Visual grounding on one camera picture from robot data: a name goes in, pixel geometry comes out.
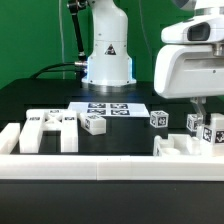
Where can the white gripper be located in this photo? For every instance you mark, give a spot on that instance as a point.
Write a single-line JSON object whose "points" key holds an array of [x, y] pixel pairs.
{"points": [[191, 64]]}

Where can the white chair seat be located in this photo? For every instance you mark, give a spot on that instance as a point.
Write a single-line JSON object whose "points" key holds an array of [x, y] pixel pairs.
{"points": [[176, 145]]}

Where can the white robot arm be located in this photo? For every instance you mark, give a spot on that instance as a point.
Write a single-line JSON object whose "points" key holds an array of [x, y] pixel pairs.
{"points": [[109, 65]]}

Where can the white tagged cube far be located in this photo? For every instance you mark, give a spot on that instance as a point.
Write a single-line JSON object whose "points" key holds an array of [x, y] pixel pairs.
{"points": [[191, 123]]}

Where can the white tagged cube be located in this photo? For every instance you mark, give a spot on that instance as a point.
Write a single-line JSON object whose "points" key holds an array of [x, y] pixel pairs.
{"points": [[159, 119], [191, 123]]}

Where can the white tagged cube near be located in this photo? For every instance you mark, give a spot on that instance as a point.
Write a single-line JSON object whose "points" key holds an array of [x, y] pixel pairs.
{"points": [[159, 119]]}

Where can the white marker sheet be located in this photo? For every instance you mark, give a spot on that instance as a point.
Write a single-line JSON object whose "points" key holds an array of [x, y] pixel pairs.
{"points": [[110, 109]]}

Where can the white chair back frame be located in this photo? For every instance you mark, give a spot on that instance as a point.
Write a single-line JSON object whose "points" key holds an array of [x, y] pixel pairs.
{"points": [[39, 121]]}

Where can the white U-shaped obstacle frame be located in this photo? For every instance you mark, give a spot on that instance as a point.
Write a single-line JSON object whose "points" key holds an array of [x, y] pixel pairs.
{"points": [[59, 167]]}

